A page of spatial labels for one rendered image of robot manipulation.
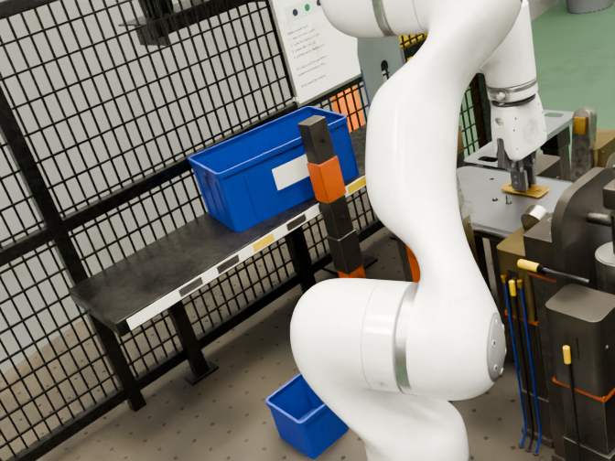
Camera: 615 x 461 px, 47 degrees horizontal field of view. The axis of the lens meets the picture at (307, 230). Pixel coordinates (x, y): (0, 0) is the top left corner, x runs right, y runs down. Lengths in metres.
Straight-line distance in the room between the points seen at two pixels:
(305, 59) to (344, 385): 1.02
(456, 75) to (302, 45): 0.91
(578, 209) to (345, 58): 0.92
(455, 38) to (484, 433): 0.75
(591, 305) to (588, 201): 0.14
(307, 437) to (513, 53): 0.74
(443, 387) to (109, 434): 0.98
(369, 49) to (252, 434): 0.77
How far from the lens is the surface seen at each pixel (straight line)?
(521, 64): 1.25
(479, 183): 1.44
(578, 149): 1.41
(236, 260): 1.34
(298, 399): 1.40
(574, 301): 0.93
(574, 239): 0.96
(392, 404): 0.83
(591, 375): 0.95
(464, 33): 0.77
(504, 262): 1.07
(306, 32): 1.66
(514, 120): 1.28
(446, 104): 0.77
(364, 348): 0.74
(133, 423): 1.59
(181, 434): 1.50
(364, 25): 0.84
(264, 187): 1.40
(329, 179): 1.39
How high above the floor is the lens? 1.62
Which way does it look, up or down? 26 degrees down
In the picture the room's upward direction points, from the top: 16 degrees counter-clockwise
